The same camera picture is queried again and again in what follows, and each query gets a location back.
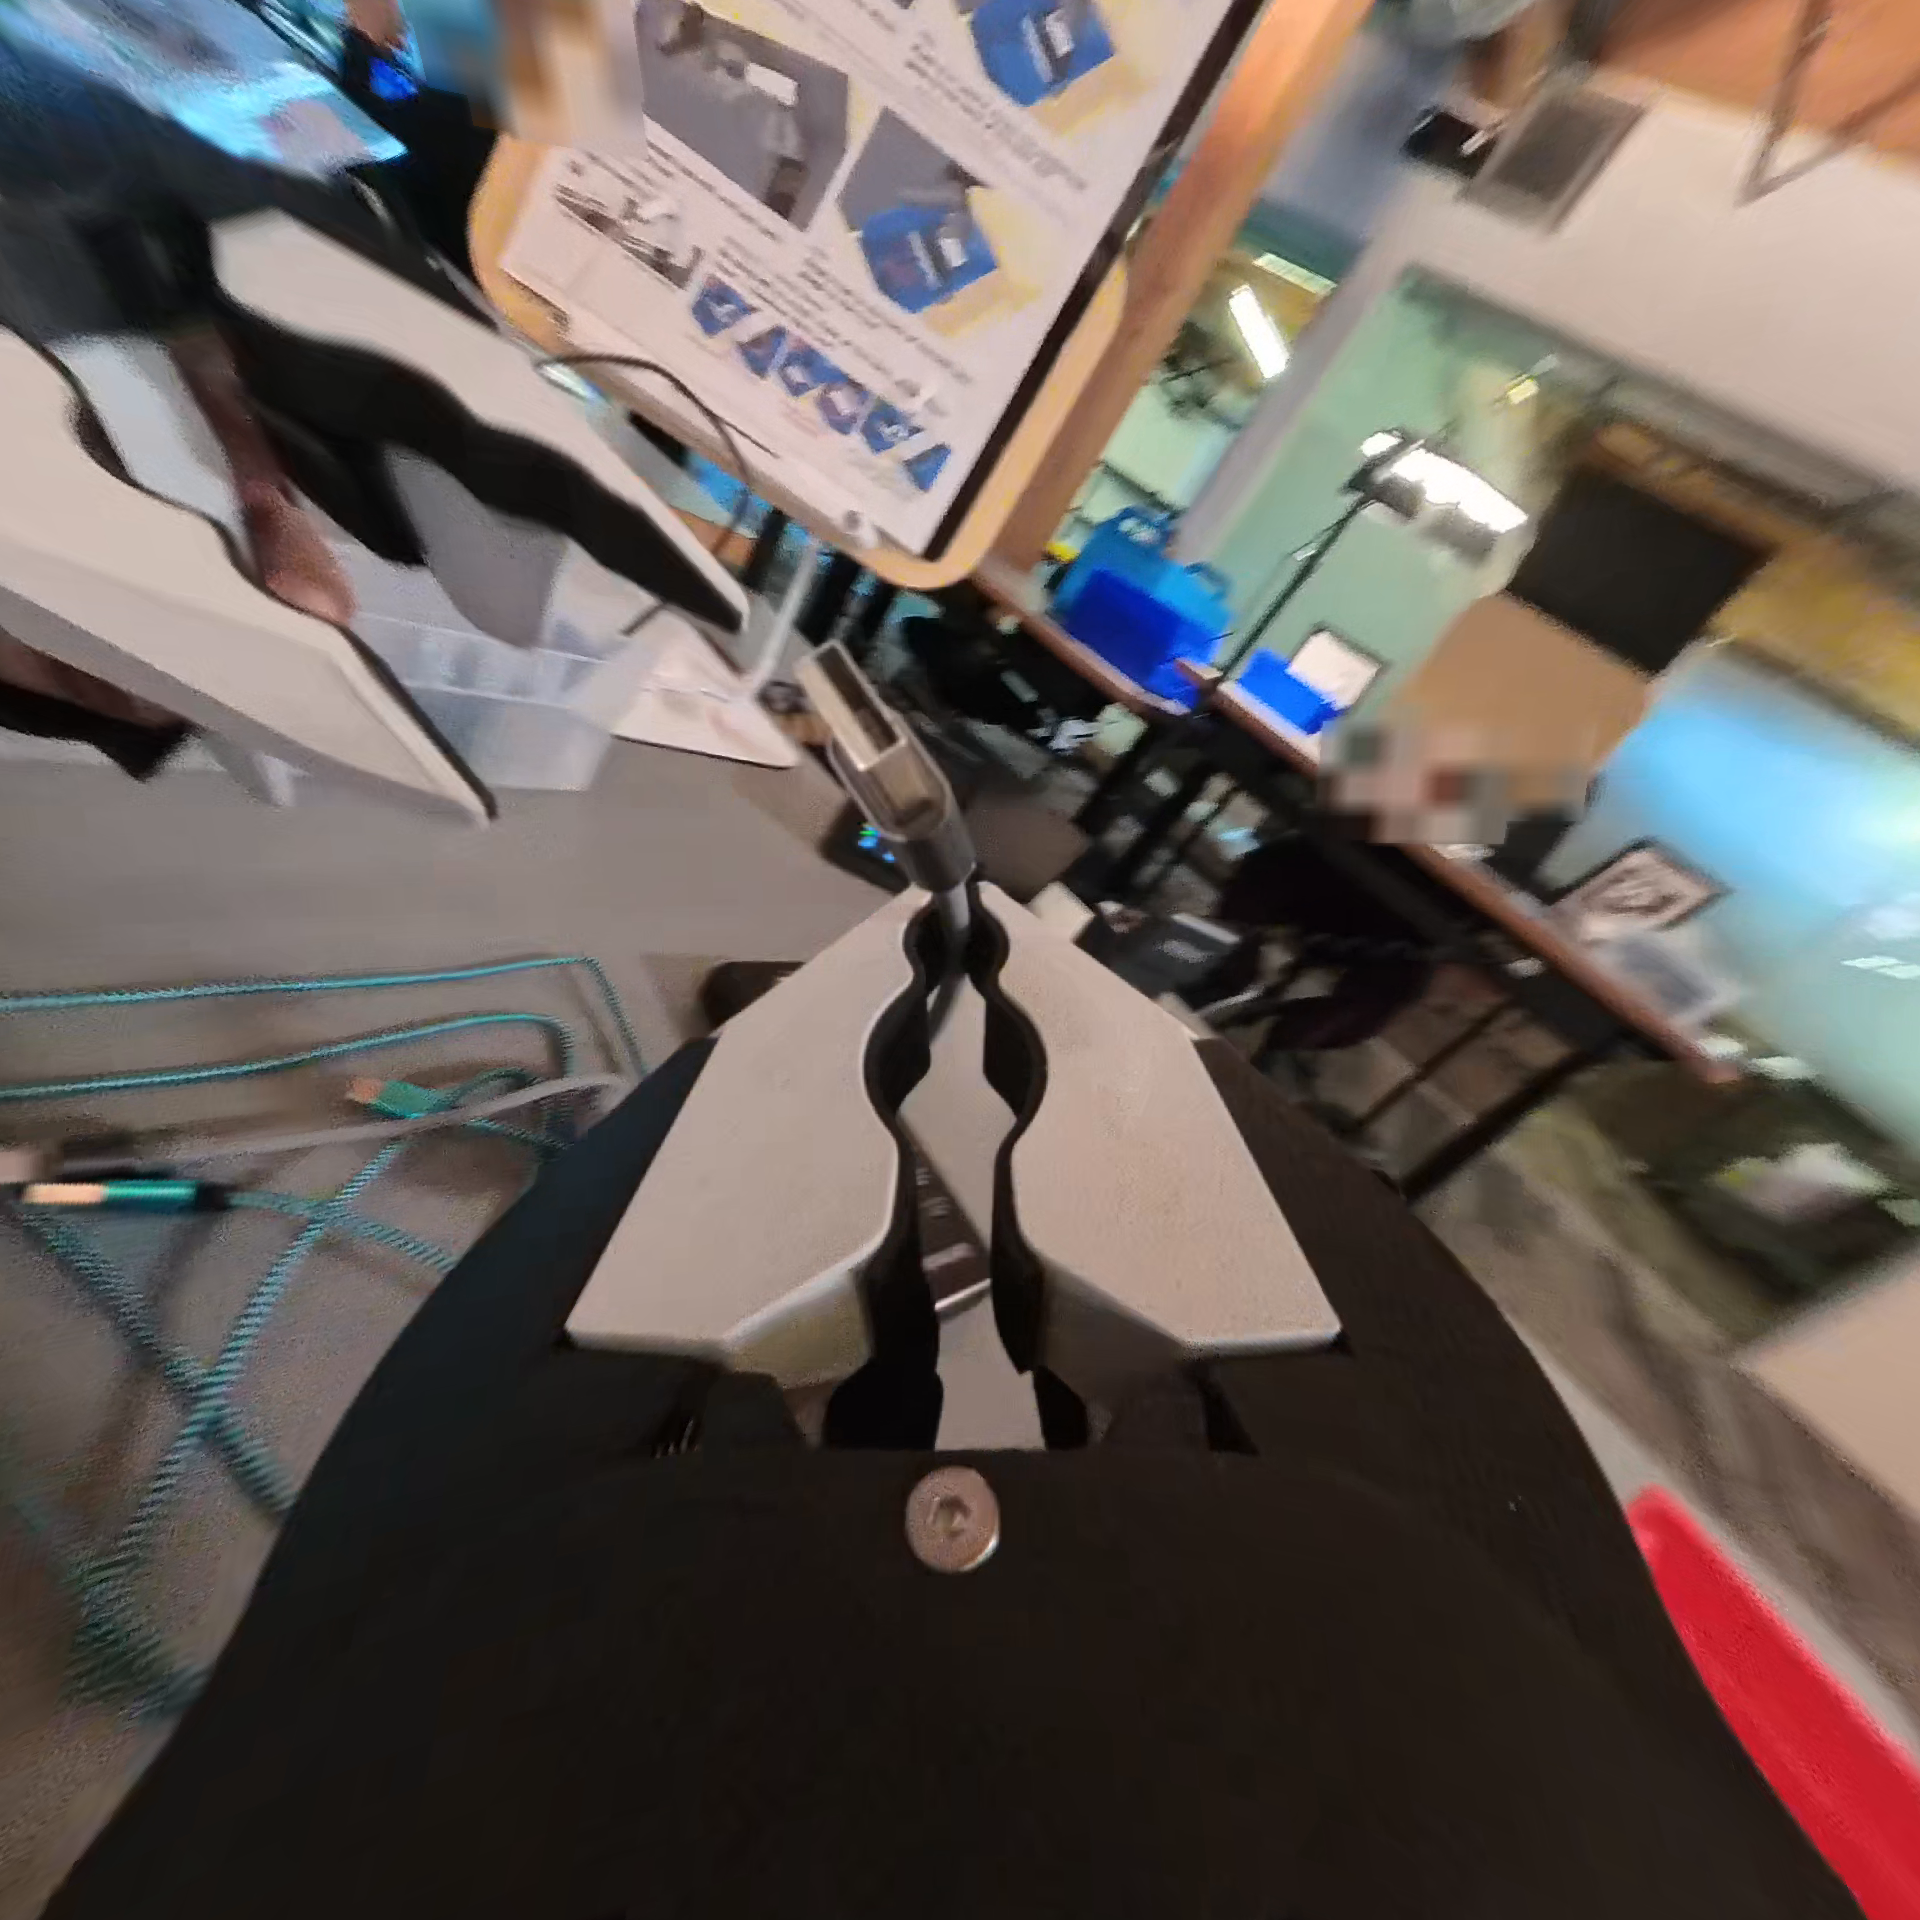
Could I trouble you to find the long wooden table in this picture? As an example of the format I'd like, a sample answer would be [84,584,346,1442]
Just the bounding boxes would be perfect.
[972,555,1746,1202]

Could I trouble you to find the instruction display board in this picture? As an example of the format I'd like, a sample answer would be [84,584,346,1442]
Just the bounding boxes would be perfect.
[495,0,1272,560]

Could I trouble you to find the framed picture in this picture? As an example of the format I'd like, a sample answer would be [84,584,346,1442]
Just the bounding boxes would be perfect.
[1550,836,1731,950]

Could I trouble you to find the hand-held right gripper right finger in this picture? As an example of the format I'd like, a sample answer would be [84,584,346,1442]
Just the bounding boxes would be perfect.
[972,882,1344,1451]

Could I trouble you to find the plain grey cable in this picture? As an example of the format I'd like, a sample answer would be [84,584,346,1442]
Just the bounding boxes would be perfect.
[0,1069,637,1190]

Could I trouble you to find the studio light on stand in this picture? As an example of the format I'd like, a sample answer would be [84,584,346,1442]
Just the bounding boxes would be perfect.
[1213,425,1536,680]

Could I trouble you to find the large blue bin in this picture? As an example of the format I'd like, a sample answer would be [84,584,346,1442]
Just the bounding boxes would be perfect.
[1044,505,1236,711]

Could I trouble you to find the small blue bin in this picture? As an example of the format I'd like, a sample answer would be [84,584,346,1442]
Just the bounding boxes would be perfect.
[1230,646,1344,739]

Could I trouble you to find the clear plastic container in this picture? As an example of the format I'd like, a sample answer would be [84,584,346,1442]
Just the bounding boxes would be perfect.
[337,542,667,795]

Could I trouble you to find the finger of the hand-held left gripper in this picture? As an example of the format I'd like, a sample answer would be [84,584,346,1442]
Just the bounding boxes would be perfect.
[0,330,501,829]
[211,206,757,651]

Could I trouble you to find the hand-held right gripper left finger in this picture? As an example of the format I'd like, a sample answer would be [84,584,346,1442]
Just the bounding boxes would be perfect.
[564,884,966,1451]

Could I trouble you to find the person's left hand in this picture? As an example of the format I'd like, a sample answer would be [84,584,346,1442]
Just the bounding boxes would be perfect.
[165,330,366,629]

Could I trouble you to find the red box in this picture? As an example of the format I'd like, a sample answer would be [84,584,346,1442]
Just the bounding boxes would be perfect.
[1625,1482,1920,1920]

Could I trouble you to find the white stand base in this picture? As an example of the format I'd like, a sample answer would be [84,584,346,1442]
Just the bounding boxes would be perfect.
[613,537,825,773]

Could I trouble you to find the teal braided usb cable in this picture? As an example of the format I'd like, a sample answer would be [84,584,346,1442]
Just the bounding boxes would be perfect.
[0,1050,594,1712]
[0,954,650,1158]

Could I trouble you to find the thin black cable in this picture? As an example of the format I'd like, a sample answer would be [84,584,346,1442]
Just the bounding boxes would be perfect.
[566,348,779,590]

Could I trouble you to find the black usb hub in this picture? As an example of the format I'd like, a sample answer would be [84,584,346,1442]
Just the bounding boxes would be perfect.
[819,814,921,891]

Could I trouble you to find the black wall screen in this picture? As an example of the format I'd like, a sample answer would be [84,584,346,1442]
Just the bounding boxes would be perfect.
[1500,462,1777,680]

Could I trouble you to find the grey braided usb cable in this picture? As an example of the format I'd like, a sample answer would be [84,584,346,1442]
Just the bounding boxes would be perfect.
[792,636,1001,1323]

